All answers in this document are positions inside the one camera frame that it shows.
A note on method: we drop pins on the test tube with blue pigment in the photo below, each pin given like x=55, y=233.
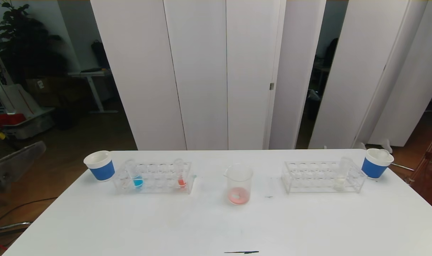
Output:
x=138, y=182

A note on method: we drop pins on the test tube with red pigment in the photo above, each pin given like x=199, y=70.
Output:
x=181, y=182
x=383, y=153

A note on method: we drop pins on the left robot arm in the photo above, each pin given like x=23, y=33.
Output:
x=13, y=163

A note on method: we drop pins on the clear glass beaker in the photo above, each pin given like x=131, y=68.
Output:
x=239, y=195

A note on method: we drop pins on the clear plastic test tube rack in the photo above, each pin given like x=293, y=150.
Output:
x=319, y=186
x=155, y=188

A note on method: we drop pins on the test tube with white pigment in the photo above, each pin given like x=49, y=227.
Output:
x=340, y=182

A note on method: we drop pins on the white folding screen panel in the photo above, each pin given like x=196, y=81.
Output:
x=201, y=71
x=361, y=35
x=251, y=53
x=297, y=42
x=138, y=71
x=425, y=53

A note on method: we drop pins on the blue paper cup white rim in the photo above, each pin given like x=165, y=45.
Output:
x=374, y=170
x=102, y=171

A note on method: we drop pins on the white office desk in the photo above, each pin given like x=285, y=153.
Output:
x=91, y=73

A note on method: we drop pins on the black backpack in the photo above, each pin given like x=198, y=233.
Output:
x=99, y=53

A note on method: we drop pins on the white screen foot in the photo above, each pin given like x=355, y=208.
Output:
x=385, y=145

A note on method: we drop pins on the brown cardboard box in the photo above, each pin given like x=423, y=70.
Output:
x=42, y=85

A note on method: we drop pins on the grey plastic crate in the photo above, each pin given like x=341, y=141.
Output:
x=31, y=128

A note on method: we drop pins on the white panel with red stripe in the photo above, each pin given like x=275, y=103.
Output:
x=20, y=101

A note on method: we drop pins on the dark green potted plant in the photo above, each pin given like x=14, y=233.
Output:
x=24, y=46

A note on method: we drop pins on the red plastic bin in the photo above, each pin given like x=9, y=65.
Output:
x=6, y=119

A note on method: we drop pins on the chrome chair leg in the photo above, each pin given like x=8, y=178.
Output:
x=13, y=225

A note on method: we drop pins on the metal frame stand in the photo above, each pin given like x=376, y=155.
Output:
x=429, y=155

